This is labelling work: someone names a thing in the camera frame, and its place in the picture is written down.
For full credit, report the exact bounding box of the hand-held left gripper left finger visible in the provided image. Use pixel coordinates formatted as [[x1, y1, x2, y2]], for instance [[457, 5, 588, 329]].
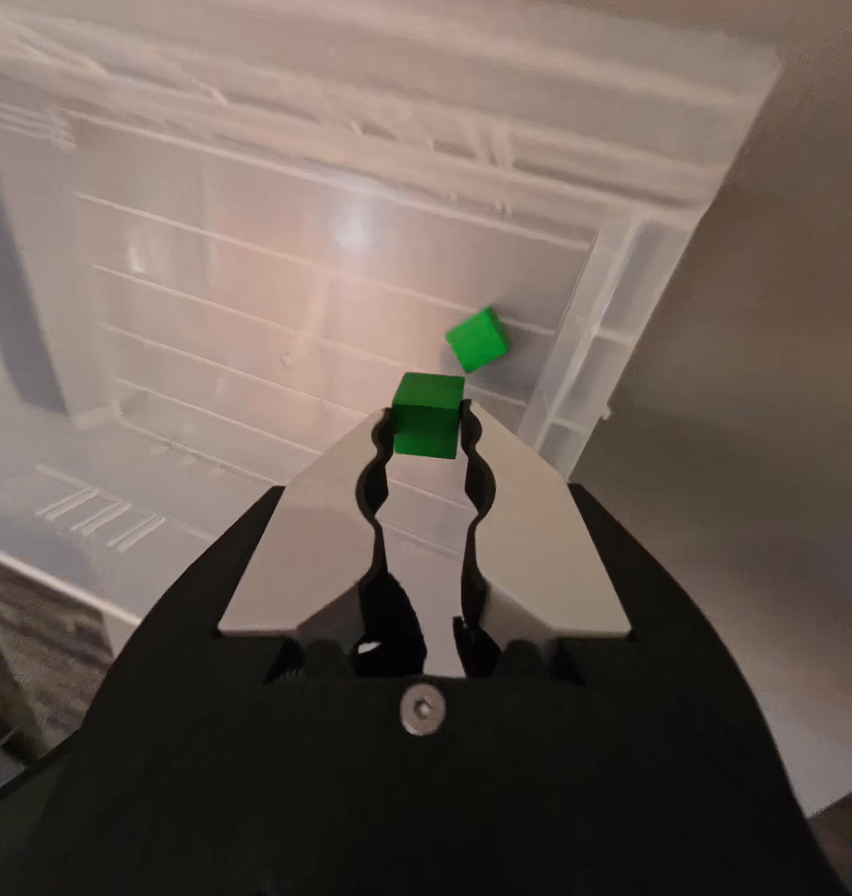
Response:
[[218, 409, 395, 641]]

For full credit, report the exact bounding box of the clear plastic bin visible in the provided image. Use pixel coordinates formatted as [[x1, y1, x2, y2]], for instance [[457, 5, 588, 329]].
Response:
[[0, 0, 784, 631]]

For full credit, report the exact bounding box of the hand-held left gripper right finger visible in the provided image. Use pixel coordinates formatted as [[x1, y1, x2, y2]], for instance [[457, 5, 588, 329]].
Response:
[[454, 400, 631, 676]]

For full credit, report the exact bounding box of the green cube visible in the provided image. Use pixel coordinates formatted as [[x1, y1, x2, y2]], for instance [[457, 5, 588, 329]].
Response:
[[445, 307, 511, 374], [392, 373, 466, 461]]

